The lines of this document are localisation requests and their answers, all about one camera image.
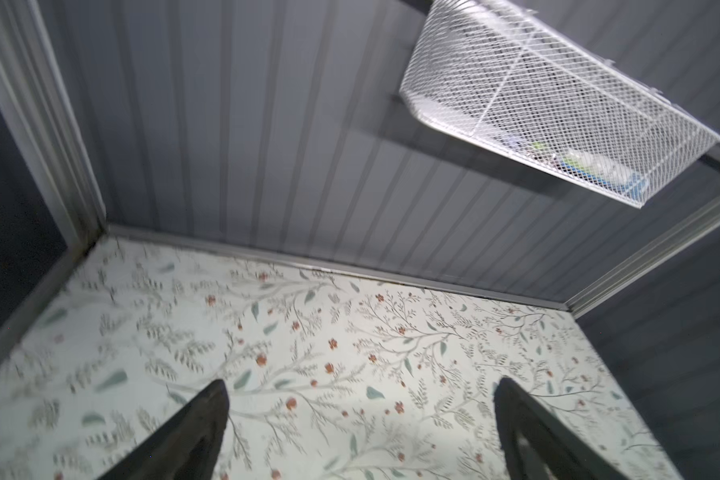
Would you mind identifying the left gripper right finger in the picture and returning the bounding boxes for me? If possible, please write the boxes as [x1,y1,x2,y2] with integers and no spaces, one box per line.
[494,377,625,480]

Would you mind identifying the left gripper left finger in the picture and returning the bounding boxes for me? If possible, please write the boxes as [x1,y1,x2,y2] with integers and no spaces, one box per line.
[102,379,229,479]

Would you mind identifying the tubes in white basket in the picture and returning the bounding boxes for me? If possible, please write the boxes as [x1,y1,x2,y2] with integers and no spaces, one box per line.
[499,134,650,202]

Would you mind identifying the white wire mesh basket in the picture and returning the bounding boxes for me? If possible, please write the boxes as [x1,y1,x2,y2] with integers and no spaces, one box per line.
[400,1,720,208]

